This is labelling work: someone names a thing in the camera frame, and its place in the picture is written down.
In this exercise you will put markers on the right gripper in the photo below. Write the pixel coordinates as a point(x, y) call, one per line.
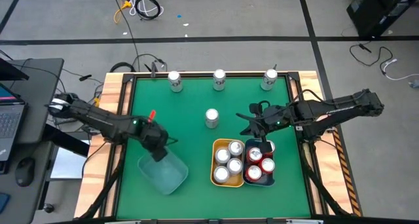
point(271, 119)

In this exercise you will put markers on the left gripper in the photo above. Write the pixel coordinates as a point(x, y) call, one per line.
point(152, 135)

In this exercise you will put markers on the red Fanta soda can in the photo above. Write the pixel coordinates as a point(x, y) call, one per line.
point(254, 172)
point(273, 147)
point(254, 154)
point(267, 165)

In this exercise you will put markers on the translucent teal plastic bin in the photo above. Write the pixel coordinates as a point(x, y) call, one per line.
point(167, 176)

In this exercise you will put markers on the white Spindrift can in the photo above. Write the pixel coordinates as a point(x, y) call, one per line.
point(235, 148)
point(222, 156)
point(221, 174)
point(234, 165)

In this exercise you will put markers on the grey-blue plastic bin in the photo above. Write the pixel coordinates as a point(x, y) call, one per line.
point(266, 182)

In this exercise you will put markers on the silver Diet Coke can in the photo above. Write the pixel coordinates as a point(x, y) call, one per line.
point(219, 80)
point(175, 81)
point(211, 118)
point(269, 80)

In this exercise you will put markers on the yellow plastic bin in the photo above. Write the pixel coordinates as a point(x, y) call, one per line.
point(235, 183)

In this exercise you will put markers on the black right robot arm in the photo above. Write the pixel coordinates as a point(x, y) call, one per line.
point(343, 107)

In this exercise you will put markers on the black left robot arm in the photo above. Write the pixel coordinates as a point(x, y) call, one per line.
point(95, 117)

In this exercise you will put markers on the small red tag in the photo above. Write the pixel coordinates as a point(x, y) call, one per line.
point(152, 116)

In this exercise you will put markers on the yellow black hazard tape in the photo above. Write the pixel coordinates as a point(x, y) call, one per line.
point(344, 166)

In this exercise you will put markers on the white sheet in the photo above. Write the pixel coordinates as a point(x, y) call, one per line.
point(68, 166)

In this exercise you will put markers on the black caster wheel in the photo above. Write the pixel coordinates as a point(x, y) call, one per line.
point(49, 208)

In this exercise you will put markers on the black computer mouse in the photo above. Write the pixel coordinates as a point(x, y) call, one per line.
point(24, 170)

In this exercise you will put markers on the black desk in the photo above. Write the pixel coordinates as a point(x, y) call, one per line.
point(39, 83)

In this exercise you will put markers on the black laptop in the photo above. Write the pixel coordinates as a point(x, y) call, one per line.
point(10, 125)

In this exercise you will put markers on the blue pad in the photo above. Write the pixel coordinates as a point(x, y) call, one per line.
point(3, 202)

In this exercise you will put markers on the black equipment case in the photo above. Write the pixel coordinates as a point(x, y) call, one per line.
point(376, 14)

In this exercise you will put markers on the black monitor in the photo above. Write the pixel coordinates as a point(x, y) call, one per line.
point(10, 71)

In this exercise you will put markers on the silver metal bracket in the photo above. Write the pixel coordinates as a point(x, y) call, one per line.
point(298, 128)

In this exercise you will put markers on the black frame brace strut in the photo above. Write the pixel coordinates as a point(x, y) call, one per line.
point(322, 191)
point(104, 191)

